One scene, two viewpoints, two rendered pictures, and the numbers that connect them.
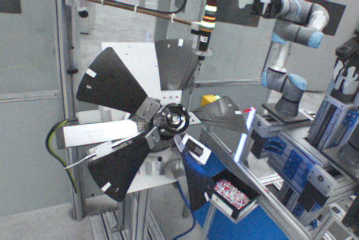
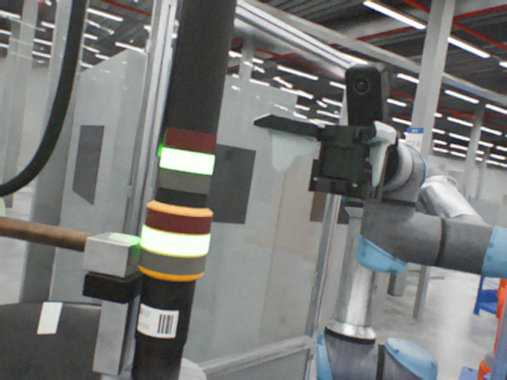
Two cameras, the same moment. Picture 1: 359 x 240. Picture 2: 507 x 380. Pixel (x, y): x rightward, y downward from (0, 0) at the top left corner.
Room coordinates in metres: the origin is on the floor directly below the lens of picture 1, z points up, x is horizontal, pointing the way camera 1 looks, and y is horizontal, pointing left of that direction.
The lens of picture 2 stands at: (0.61, 0.01, 1.61)
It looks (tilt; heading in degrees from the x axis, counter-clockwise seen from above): 3 degrees down; 345
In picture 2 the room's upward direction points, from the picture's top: 9 degrees clockwise
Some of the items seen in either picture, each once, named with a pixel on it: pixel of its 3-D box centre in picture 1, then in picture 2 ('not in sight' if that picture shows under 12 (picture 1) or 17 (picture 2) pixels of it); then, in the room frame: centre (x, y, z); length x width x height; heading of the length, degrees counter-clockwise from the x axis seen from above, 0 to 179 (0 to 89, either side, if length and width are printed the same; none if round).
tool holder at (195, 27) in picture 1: (202, 38); (149, 317); (0.91, -0.02, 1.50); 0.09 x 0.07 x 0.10; 67
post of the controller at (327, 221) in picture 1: (324, 226); not in sight; (0.65, -0.61, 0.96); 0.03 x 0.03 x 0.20; 32
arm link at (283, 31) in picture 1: (284, 31); (395, 235); (1.21, -0.38, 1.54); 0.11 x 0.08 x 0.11; 64
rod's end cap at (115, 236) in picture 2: not in sight; (123, 249); (0.92, 0.01, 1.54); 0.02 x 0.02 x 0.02; 67
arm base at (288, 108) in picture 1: (288, 104); not in sight; (1.46, -0.63, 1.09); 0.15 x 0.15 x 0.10
